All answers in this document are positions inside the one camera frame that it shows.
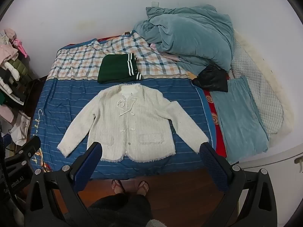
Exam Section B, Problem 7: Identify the white tote bag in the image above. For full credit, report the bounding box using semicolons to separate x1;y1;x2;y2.
11;110;31;146

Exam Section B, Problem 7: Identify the person's left foot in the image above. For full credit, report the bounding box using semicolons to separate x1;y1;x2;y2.
112;179;126;194

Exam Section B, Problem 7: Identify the white quilted mattress pad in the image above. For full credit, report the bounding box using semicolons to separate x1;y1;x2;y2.
231;32;284;135

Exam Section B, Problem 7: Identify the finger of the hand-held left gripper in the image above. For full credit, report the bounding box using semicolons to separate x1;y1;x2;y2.
5;136;41;168

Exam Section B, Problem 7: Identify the folded green striped sweater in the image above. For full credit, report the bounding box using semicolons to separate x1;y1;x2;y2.
98;53;142;84

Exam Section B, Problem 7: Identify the person's foot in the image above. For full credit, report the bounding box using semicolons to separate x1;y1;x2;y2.
112;179;126;194
136;181;149;196

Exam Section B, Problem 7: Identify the person's right foot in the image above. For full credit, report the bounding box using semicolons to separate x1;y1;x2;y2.
136;181;149;196

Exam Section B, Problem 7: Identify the pile of hanging clothes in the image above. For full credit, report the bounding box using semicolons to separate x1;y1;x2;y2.
0;28;34;123

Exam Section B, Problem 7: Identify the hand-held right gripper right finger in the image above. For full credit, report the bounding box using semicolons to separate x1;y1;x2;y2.
199;142;278;227

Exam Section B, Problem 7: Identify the blue striped bed sheet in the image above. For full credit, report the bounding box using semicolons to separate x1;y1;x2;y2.
31;76;228;180

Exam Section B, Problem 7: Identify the teal quilt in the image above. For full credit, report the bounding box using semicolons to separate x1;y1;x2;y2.
133;4;235;71

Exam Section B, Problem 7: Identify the person's dark garment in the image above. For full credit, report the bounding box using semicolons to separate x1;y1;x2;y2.
89;193;152;227

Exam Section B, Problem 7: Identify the red patterned sheet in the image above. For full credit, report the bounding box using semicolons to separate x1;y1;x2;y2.
202;89;228;159

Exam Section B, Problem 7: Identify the white fuzzy jacket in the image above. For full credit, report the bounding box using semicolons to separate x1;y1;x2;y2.
57;83;209;163

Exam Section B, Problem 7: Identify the cream fleece blanket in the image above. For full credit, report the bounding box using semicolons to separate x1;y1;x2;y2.
234;30;295;147

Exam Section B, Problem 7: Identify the black plastic bag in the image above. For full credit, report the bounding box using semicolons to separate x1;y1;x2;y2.
192;65;230;93

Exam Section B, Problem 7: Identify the teal pillow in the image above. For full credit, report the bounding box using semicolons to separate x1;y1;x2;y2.
212;76;270;165

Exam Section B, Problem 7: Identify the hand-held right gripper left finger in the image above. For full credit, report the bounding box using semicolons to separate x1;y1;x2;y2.
24;142;103;227

